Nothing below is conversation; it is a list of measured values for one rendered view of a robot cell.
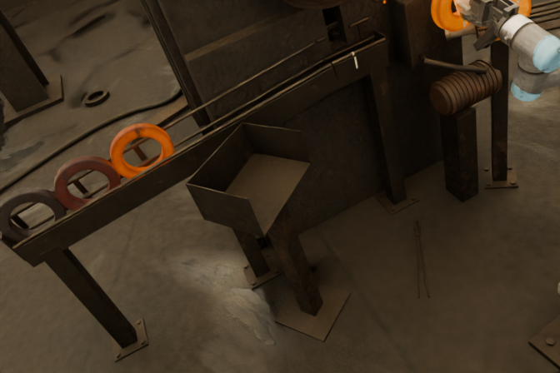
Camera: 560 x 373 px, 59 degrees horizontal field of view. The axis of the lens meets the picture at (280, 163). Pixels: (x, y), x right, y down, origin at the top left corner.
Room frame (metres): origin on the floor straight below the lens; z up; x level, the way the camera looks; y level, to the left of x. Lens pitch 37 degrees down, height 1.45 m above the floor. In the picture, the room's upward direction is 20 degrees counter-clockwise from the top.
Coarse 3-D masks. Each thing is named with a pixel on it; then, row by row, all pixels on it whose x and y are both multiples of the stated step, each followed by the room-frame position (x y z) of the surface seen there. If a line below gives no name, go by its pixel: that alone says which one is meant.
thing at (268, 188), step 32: (256, 128) 1.17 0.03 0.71; (224, 160) 1.12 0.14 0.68; (256, 160) 1.17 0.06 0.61; (288, 160) 1.11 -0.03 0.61; (192, 192) 1.01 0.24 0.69; (224, 192) 0.93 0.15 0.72; (256, 192) 1.04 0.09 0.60; (288, 192) 0.99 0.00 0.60; (224, 224) 0.97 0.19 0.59; (256, 224) 0.88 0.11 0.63; (288, 224) 1.04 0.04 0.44; (288, 256) 1.02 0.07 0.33; (320, 288) 1.12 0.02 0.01; (288, 320) 1.04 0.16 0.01; (320, 320) 1.00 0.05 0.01
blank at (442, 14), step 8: (432, 0) 1.25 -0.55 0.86; (440, 0) 1.22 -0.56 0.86; (448, 0) 1.23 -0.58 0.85; (432, 8) 1.24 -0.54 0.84; (440, 8) 1.22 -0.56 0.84; (448, 8) 1.23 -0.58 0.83; (432, 16) 1.24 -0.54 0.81; (440, 16) 1.22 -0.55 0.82; (448, 16) 1.22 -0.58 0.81; (456, 16) 1.23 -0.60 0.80; (440, 24) 1.22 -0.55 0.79; (448, 24) 1.22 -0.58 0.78; (456, 24) 1.23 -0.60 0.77; (464, 24) 1.23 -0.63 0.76
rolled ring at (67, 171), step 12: (84, 156) 1.26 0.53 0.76; (60, 168) 1.25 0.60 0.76; (72, 168) 1.23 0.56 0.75; (84, 168) 1.24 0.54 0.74; (96, 168) 1.24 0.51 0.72; (108, 168) 1.25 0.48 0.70; (60, 180) 1.22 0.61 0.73; (108, 180) 1.24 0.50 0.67; (120, 180) 1.25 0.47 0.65; (60, 192) 1.22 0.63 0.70; (72, 204) 1.22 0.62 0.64; (84, 204) 1.23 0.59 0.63
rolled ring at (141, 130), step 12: (120, 132) 1.29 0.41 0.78; (132, 132) 1.27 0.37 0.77; (144, 132) 1.28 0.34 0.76; (156, 132) 1.28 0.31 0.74; (120, 144) 1.26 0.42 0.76; (168, 144) 1.29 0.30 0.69; (120, 156) 1.26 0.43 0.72; (120, 168) 1.26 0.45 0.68; (132, 168) 1.27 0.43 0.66; (144, 168) 1.29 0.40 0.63
